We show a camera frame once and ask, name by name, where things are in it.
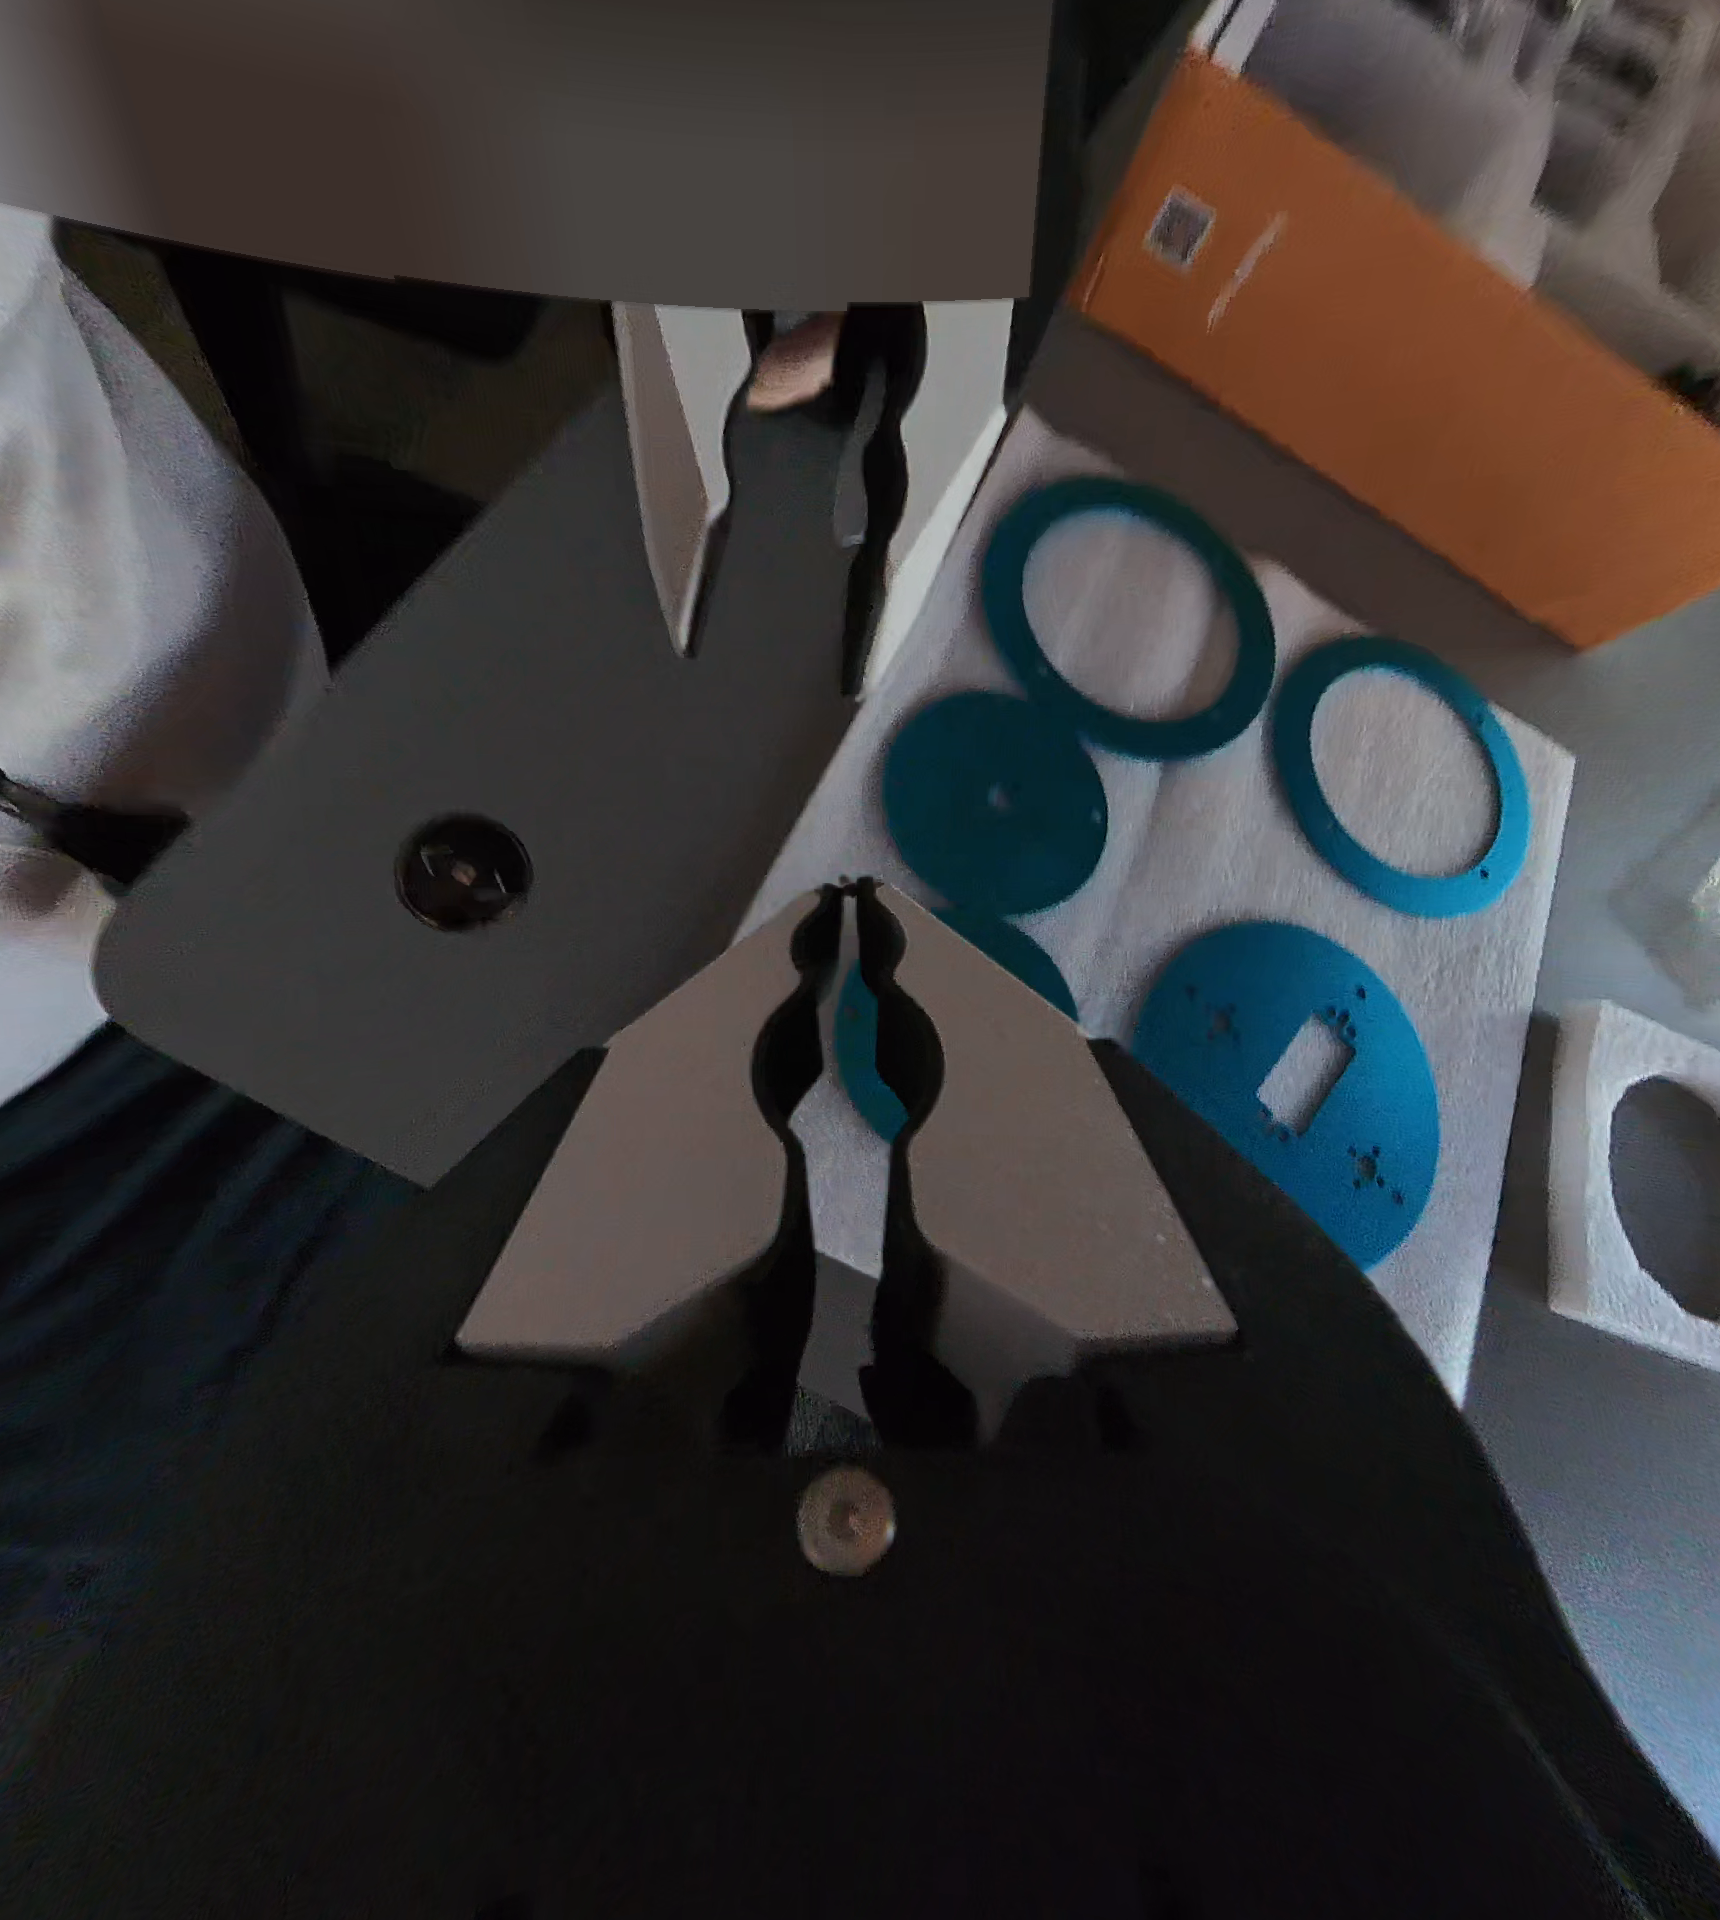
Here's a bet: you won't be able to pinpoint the grey desk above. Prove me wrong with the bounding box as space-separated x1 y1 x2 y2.
92 300 1720 1920

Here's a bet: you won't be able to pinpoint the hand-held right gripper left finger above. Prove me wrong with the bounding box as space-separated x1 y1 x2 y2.
453 885 849 1374

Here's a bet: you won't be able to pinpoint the blue disc with U bracket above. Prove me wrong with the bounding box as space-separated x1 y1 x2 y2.
832 904 1081 1146

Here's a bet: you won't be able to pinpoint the person's white shirt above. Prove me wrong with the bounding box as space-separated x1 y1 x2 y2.
0 181 338 1165

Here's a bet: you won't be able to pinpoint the person's left hand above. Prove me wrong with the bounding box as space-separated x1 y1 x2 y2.
743 307 835 415

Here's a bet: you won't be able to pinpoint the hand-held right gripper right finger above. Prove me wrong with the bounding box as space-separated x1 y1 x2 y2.
847 882 1240 1434

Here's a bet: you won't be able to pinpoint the white foam block round hole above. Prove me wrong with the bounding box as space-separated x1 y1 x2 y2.
1545 1003 1720 1405

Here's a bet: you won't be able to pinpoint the person's dark trousers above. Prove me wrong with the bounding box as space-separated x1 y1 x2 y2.
0 1027 532 1519

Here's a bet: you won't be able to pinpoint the small blue disc many holes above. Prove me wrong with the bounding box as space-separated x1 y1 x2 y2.
881 690 1111 918

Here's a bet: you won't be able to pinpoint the orange cardboard box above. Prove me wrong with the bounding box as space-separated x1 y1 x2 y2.
1015 44 1720 654

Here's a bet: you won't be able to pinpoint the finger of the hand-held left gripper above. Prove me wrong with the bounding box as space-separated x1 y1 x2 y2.
614 300 775 663
829 300 1018 702

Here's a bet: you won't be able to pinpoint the blue metal ring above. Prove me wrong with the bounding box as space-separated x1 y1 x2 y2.
980 476 1277 764
1269 635 1532 915

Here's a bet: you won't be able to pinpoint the white foam sheet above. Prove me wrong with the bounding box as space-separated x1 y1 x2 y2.
739 402 1580 1413

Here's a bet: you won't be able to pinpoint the black lanyard strap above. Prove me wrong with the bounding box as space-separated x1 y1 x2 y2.
0 690 189 890

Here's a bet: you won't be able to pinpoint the large blue disc rectangular cutout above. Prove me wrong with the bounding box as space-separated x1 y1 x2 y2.
1129 921 1442 1275

